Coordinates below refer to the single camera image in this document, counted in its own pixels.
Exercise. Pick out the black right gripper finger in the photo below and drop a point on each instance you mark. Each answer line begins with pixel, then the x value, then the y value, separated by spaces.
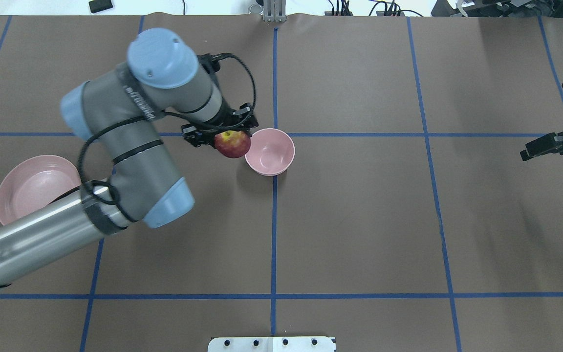
pixel 550 143

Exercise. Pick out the black device on floor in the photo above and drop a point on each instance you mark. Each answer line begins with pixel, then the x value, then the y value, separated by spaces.
pixel 97 6

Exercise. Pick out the dark equipment top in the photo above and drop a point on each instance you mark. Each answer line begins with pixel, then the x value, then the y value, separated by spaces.
pixel 498 8

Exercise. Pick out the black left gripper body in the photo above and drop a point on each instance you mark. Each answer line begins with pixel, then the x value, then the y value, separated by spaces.
pixel 226 118

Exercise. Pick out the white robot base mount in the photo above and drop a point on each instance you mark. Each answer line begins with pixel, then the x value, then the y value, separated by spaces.
pixel 273 344

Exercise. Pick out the pink bowl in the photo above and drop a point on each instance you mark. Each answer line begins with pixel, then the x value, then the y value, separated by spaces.
pixel 271 152

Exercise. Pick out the grey metal camera post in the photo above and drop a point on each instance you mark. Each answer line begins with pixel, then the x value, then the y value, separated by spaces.
pixel 274 10

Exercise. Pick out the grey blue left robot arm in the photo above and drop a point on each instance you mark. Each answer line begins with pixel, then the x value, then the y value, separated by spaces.
pixel 127 174

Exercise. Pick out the pink plate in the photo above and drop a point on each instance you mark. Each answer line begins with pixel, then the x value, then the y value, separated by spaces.
pixel 35 183

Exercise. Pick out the red yellow apple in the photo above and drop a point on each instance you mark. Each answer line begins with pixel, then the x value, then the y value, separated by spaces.
pixel 232 143

